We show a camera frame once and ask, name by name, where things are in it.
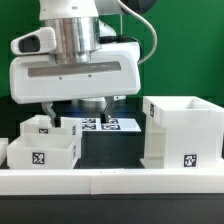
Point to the marker tag sheet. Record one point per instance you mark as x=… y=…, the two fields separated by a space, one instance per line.
x=114 y=125

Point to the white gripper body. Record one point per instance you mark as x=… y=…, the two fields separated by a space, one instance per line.
x=112 y=71

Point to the white front drawer box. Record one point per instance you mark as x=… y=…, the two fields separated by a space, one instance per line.
x=44 y=151

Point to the white front border rail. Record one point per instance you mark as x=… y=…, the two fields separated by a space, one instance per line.
x=110 y=181

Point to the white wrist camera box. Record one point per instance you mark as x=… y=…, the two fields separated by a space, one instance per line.
x=40 y=41

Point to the white left border rail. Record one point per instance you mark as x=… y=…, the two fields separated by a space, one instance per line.
x=3 y=149

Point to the white drawer cabinet frame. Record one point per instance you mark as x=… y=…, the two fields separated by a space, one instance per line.
x=182 y=132

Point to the white drawer box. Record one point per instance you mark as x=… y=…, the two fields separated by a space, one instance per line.
x=44 y=151
x=41 y=124

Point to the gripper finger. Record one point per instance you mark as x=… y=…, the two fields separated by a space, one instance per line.
x=54 y=119
x=105 y=114

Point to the white border rail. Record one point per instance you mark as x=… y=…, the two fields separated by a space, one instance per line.
x=3 y=149
x=110 y=181

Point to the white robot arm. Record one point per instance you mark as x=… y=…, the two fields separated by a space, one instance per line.
x=76 y=56

